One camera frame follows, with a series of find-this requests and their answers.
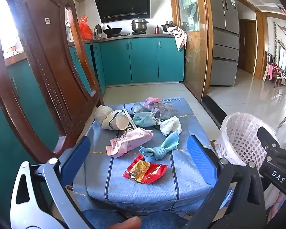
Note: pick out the small pink packet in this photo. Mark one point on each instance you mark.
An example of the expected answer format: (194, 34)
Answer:
(151, 101)

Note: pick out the wooden dining chairs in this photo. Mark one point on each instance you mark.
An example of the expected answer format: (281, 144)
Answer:
(277, 74)

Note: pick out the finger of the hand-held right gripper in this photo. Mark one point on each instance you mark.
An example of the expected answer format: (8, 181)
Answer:
(264, 134)

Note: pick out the red plastic bag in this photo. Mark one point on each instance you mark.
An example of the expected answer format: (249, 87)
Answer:
(84, 28)

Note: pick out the steel cooking pot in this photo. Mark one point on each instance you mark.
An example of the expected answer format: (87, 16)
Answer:
(139, 26)

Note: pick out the red snack wrapper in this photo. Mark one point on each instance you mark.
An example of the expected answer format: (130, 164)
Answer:
(155, 171)

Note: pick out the green vine garland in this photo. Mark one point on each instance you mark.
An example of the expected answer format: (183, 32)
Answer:
(275, 43)

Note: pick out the pink wet wipe packet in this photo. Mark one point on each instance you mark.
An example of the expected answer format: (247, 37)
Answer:
(131, 140)

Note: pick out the black wok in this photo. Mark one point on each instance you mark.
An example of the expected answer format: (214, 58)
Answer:
(112, 31)

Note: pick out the black range hood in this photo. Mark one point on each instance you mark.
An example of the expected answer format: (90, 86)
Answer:
(124, 4)

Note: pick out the light blue waffle cloth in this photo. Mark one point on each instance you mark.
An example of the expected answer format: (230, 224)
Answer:
(171, 140)

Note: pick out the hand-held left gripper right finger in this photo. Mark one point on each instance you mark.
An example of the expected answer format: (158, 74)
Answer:
(200, 157)

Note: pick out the small steel pot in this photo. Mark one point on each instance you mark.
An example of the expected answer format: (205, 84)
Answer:
(168, 25)

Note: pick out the carved wooden chair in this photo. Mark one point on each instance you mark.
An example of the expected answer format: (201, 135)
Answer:
(50, 59)

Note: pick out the clear plastic wrapper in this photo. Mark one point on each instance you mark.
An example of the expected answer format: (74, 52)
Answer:
(164, 111)

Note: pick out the red canister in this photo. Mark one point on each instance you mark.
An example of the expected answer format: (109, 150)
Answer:
(156, 29)

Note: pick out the brown wooden room door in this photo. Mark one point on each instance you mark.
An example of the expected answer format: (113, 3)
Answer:
(247, 47)

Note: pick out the white paper cup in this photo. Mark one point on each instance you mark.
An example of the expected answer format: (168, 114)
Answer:
(120, 122)

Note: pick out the wooden framed glass door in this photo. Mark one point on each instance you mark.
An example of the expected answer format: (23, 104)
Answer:
(195, 64)

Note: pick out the person's left hand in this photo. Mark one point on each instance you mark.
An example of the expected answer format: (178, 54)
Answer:
(125, 223)

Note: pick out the white plastic bag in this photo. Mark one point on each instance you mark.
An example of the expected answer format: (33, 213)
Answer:
(169, 125)

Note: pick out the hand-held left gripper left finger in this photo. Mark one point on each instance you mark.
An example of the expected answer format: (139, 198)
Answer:
(76, 157)

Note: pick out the blue striped table cloth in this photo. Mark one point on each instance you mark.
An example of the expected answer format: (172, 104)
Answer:
(157, 195)

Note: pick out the white plastic lattice basket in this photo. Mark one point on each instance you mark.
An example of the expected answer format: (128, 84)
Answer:
(240, 138)

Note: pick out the steel pot lid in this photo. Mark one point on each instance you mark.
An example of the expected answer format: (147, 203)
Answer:
(97, 31)

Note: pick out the grey refrigerator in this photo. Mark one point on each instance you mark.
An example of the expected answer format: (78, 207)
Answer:
(222, 40)

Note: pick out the white crumpled tissue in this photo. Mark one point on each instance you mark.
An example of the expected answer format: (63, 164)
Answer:
(101, 114)

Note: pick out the blue face mask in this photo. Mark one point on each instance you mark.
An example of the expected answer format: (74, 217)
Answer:
(143, 120)

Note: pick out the pink hanging towel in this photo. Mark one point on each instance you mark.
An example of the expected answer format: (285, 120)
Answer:
(181, 39)

